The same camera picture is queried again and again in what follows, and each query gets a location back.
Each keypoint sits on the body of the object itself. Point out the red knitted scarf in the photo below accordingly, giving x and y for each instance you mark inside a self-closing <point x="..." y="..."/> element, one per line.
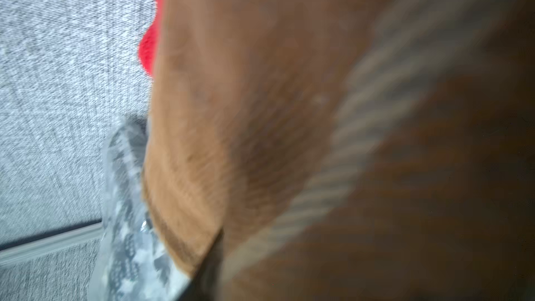
<point x="148" y="44"/>

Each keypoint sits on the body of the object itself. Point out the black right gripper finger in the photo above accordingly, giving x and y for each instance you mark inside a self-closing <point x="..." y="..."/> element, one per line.
<point x="204" y="285"/>

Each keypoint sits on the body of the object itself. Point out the brown striped fringed scarf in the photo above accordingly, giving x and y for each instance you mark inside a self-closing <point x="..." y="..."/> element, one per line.
<point x="348" y="149"/>

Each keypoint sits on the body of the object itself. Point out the black white houndstooth scarf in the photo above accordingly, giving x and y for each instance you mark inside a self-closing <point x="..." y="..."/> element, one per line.
<point x="132" y="262"/>

